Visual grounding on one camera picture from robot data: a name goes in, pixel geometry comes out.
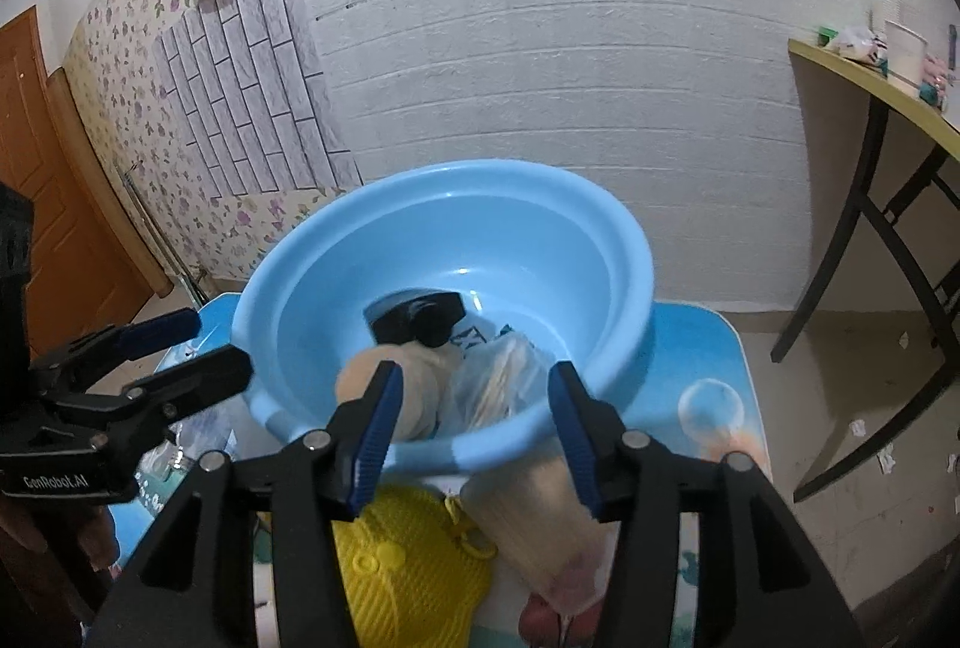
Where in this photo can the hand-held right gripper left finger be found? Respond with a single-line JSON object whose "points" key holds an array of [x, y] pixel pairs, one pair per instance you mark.
{"points": [[375, 438]]}

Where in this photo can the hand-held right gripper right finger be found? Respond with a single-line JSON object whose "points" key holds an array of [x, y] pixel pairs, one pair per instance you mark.
{"points": [[577, 445]]}

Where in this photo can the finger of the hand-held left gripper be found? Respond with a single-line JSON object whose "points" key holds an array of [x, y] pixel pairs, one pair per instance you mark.
{"points": [[202, 378], [161, 329]]}

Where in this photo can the clear ribbed plastic cup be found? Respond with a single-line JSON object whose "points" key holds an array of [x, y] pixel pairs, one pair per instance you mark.
{"points": [[525, 513]]}

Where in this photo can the blue plastic basin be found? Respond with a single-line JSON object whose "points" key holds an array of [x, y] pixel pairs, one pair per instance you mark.
{"points": [[450, 228]]}

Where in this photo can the person's left forearm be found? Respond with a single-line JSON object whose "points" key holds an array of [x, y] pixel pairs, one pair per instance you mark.
{"points": [[45, 543]]}

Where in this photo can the small green container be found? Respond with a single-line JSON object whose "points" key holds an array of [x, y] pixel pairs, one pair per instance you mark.
{"points": [[827, 38]]}

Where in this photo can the beige round soft object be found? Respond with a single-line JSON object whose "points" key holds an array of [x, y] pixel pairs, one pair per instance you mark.
{"points": [[424, 393]]}

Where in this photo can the metal pipe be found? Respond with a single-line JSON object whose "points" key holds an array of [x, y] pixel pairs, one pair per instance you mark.
{"points": [[154, 235]]}

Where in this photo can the clear plastic wrapper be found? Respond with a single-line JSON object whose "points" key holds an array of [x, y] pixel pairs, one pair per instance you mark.
{"points": [[169, 472]]}

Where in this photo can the clear bag of wooden sticks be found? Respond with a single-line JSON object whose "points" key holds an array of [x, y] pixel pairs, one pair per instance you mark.
{"points": [[495, 385]]}

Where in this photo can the black plastic gadget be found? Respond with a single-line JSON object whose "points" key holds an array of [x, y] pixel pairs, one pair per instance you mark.
{"points": [[405, 318]]}

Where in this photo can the white printed packet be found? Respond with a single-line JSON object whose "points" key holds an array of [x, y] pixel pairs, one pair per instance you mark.
{"points": [[472, 337]]}

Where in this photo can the blue printed table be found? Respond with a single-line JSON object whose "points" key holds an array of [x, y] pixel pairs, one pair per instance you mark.
{"points": [[697, 348]]}

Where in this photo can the orange wooden door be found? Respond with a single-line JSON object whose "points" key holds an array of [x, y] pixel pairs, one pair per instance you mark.
{"points": [[45, 153]]}

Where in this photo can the white paper scraps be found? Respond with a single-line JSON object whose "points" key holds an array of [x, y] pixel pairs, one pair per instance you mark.
{"points": [[887, 460]]}

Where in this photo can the side table with black legs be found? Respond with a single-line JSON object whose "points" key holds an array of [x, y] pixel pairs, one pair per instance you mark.
{"points": [[847, 220]]}

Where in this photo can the clear bag of snacks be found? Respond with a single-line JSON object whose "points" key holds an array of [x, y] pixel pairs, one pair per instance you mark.
{"points": [[855, 44]]}

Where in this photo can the teal small object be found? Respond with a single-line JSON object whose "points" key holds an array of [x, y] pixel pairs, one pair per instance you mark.
{"points": [[930, 93]]}

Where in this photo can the white paper cup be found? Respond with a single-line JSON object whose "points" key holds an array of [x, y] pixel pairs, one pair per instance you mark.
{"points": [[906, 55]]}

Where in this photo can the pink packet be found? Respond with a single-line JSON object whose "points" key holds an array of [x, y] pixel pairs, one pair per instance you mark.
{"points": [[937, 70]]}

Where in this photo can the stack of disposable cups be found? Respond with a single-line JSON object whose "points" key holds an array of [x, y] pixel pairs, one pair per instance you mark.
{"points": [[886, 10]]}

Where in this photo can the dark bottle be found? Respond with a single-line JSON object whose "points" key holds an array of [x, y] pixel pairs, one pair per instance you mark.
{"points": [[953, 48]]}

